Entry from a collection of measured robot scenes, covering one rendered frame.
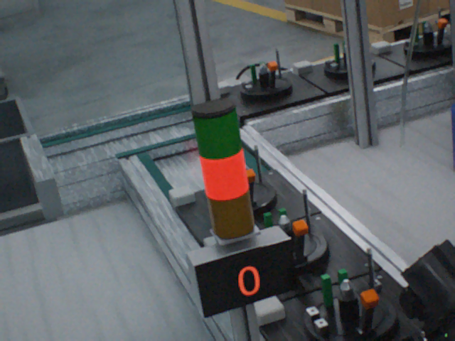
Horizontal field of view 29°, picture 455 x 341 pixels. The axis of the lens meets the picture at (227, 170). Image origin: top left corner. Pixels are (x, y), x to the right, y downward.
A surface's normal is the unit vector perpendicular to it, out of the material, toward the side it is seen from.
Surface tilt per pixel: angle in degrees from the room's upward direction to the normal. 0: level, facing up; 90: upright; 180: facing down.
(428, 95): 90
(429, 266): 58
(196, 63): 90
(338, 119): 90
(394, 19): 90
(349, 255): 0
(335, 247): 0
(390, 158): 0
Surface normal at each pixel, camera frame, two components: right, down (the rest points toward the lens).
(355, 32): 0.32, 0.34
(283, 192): -0.15, -0.90
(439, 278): -0.20, -0.11
